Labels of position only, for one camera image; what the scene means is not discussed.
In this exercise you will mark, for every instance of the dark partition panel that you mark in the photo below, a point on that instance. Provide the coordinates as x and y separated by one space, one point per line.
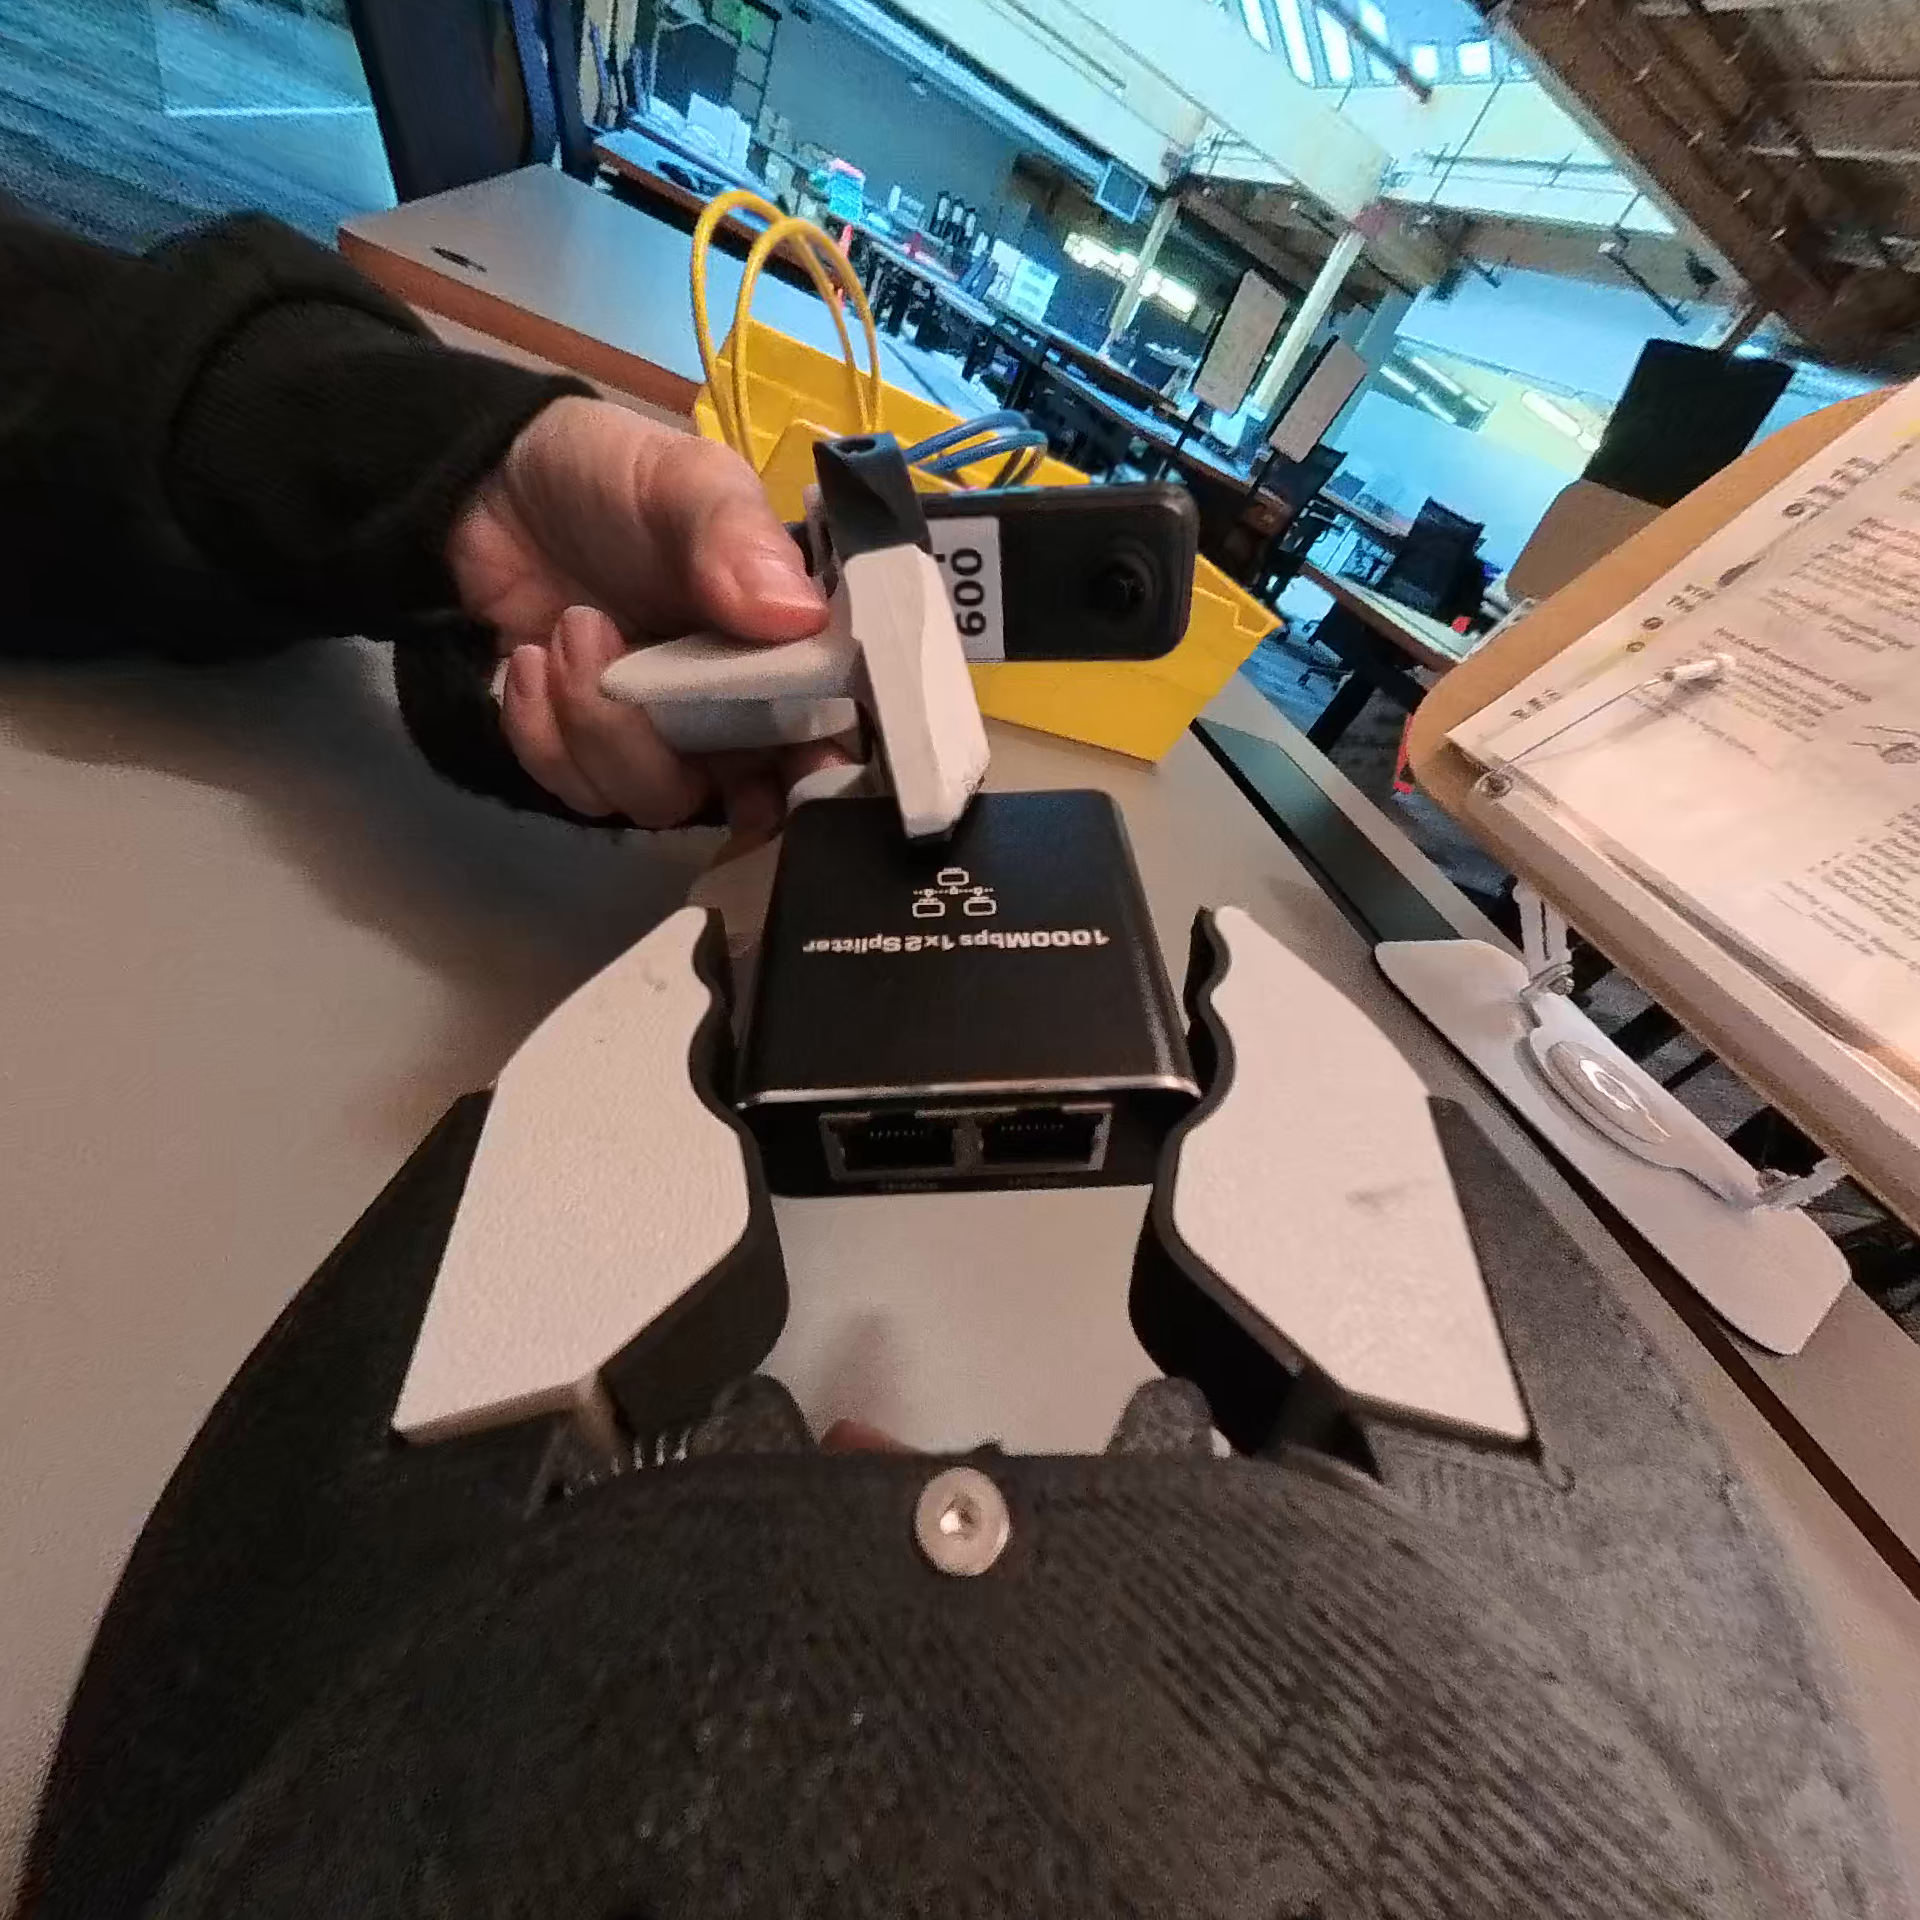
452 88

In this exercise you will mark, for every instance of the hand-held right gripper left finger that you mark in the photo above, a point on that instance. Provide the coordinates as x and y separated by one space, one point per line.
584 1199

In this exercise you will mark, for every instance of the person's left forearm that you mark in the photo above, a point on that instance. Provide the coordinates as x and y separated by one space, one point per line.
226 419

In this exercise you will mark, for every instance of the white sheet on stand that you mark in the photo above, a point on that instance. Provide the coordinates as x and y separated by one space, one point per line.
1239 342
1318 396

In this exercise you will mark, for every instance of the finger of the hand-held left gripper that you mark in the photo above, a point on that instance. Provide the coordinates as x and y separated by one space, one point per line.
833 788
916 691

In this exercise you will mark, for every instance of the printed instruction sheet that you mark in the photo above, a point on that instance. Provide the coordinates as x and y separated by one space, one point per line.
1756 749

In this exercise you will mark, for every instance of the black office chair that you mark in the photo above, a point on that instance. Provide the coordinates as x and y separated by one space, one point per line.
1432 562

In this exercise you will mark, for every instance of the black network splitter box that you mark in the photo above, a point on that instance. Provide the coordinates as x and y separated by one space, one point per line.
962 973

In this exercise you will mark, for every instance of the instruction sheet on stand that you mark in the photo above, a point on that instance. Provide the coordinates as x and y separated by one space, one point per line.
1772 961

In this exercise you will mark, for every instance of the person's left hand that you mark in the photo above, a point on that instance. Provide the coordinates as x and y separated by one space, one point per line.
630 524

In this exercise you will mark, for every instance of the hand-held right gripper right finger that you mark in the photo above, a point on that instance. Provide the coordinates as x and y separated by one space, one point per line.
1335 1217

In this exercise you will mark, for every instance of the yellow plastic bin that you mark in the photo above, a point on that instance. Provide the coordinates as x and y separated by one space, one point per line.
1111 696

